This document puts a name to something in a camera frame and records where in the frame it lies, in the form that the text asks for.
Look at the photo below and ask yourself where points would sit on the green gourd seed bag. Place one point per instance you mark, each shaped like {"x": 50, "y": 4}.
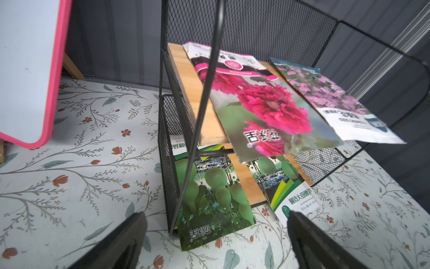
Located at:
{"x": 283, "y": 186}
{"x": 214, "y": 204}

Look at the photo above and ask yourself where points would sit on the wooden whiteboard easel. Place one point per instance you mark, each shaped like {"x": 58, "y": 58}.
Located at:
{"x": 72, "y": 70}

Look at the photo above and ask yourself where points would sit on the green gourd seed bag left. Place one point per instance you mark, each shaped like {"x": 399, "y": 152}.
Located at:
{"x": 214, "y": 204}

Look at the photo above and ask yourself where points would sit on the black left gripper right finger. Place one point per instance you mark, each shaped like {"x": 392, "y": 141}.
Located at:
{"x": 314, "y": 249}

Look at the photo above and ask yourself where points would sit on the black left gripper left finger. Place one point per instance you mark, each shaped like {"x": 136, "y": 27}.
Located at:
{"x": 120, "y": 249}

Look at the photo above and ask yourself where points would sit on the pink framed whiteboard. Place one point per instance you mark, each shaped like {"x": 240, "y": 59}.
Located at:
{"x": 33, "y": 39}

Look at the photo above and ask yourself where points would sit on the black mesh wooden shelf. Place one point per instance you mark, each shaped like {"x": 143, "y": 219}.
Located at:
{"x": 216, "y": 23}

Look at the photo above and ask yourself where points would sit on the green gourd seed bag right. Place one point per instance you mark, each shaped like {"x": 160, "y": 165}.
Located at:
{"x": 283, "y": 186}

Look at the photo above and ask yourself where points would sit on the purple flower seed bag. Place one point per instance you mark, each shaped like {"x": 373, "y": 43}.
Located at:
{"x": 345, "y": 114}

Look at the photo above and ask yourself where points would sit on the pink carnation seed bag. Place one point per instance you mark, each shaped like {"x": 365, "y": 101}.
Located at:
{"x": 261, "y": 115}

